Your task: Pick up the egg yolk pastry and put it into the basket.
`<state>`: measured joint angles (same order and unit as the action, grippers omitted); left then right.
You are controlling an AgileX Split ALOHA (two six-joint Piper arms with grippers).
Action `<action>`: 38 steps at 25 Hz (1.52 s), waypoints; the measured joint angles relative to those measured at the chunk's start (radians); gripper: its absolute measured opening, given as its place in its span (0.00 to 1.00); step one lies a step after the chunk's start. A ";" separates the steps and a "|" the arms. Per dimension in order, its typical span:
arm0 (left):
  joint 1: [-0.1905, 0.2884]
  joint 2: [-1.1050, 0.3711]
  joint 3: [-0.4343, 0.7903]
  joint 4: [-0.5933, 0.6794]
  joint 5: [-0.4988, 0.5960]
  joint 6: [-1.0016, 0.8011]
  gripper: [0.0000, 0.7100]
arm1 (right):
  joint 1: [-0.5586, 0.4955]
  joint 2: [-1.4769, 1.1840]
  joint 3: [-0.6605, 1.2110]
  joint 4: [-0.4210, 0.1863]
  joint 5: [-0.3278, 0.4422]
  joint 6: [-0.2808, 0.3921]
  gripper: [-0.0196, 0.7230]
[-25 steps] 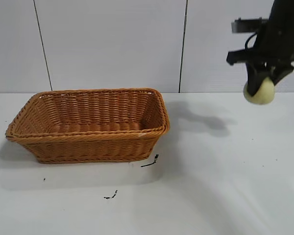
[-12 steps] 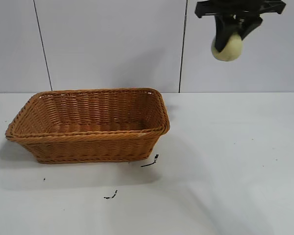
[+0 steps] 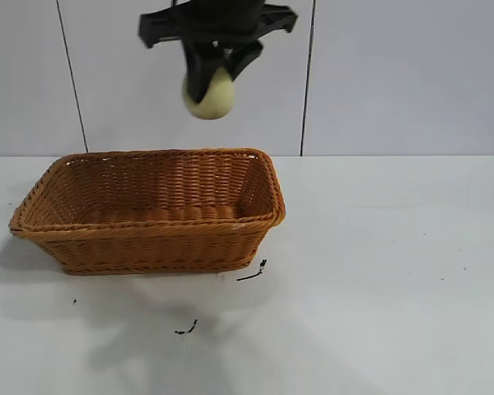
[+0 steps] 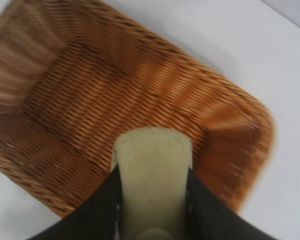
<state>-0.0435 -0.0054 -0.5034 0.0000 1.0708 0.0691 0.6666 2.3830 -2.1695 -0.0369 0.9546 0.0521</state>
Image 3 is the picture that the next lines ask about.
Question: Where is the pale yellow egg yolk pastry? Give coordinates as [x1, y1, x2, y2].
[180, 67, 236, 121]

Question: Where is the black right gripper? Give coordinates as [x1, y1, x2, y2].
[138, 0, 300, 105]

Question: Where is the brown woven wicker basket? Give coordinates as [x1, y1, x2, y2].
[9, 147, 287, 277]

